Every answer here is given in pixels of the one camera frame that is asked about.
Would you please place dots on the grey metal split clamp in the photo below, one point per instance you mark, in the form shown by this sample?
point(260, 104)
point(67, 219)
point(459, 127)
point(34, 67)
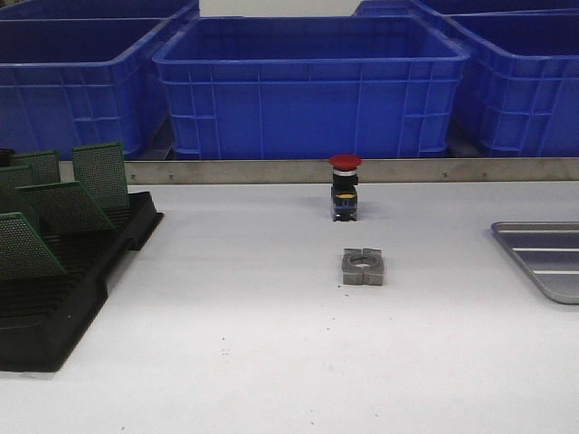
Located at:
point(363, 267)

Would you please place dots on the green board rear right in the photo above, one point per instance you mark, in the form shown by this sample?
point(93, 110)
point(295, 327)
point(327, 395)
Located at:
point(100, 168)

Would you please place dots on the silver metal tray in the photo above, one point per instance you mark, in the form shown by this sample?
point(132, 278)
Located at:
point(547, 252)

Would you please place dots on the centre blue plastic crate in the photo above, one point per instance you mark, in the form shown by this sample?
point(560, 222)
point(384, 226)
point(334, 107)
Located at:
point(309, 87)

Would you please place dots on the far left blue crate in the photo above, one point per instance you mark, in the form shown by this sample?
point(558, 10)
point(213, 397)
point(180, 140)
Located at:
point(99, 9)

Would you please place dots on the green front circuit board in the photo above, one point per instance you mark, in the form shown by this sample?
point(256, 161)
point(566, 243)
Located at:
point(24, 254)

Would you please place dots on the far right blue crate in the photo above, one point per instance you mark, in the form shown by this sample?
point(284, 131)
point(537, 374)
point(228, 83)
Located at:
point(448, 7)

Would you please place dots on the blue plastic crate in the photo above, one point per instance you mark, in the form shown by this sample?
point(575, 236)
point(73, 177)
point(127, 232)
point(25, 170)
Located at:
point(309, 87)
point(519, 92)
point(76, 82)

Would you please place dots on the red emergency stop button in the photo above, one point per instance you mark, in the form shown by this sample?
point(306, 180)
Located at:
point(343, 189)

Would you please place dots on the black slotted board rack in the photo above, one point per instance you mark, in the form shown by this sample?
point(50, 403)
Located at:
point(43, 319)

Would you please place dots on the green board far left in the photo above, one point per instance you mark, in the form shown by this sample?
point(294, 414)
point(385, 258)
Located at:
point(11, 200)

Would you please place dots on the right blue plastic crate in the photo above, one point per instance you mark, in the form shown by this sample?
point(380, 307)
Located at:
point(519, 92)

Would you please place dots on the green board rear left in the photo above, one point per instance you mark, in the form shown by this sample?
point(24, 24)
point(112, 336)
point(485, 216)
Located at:
point(45, 165)

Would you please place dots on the left blue plastic crate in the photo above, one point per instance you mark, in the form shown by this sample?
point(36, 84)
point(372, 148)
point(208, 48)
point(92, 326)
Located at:
point(76, 82)

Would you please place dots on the green perforated circuit board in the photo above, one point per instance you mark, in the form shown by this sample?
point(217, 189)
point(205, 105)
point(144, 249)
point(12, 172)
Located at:
point(66, 207)

